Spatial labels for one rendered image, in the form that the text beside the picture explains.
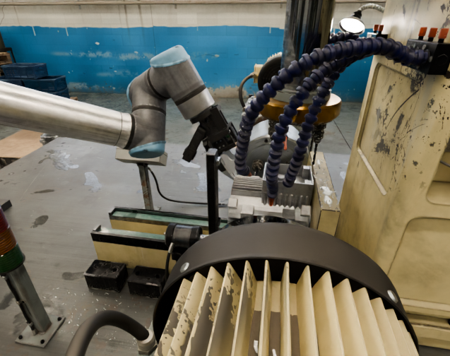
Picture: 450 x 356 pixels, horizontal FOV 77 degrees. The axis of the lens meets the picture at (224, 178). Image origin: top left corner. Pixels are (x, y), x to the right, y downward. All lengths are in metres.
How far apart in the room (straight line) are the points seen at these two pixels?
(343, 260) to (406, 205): 0.43
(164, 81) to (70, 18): 6.74
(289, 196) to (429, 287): 0.35
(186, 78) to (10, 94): 0.35
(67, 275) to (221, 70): 5.67
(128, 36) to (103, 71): 1.01
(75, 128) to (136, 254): 0.42
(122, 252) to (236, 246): 0.78
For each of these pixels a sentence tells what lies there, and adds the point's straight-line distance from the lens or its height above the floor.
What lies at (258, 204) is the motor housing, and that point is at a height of 1.08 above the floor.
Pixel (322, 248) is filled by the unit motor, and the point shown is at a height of 1.36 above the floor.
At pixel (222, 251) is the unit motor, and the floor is 1.36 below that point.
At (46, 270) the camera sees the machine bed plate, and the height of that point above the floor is 0.80.
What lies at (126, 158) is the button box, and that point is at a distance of 1.08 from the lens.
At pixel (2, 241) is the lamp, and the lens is 0.72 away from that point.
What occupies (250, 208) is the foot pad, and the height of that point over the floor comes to 1.08.
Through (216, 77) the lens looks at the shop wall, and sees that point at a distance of 6.37.
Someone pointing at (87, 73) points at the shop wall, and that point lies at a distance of 7.46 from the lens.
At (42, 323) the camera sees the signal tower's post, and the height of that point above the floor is 0.83.
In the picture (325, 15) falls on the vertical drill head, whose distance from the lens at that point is 0.62.
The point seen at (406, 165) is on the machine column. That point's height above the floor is 1.26.
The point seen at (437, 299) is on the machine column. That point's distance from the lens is 0.82.
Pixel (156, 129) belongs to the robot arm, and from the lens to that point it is 0.76.
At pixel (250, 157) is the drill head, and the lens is 0.95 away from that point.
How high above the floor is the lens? 1.48
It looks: 29 degrees down
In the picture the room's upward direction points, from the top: straight up
